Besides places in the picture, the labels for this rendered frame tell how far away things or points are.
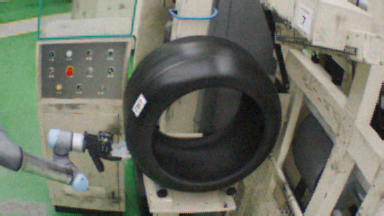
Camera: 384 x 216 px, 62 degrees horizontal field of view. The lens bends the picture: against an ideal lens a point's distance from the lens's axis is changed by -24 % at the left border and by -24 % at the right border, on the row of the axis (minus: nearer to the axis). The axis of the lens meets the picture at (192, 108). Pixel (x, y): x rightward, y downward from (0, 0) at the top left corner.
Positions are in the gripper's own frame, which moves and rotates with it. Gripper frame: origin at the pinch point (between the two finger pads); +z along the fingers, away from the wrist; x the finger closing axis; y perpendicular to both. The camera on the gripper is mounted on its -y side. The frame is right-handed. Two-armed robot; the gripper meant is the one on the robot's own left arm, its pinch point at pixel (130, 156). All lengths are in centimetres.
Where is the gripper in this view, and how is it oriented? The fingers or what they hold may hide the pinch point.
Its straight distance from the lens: 153.5
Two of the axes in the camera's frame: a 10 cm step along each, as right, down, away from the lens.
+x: -1.8, -4.9, 8.5
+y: 2.5, -8.6, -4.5
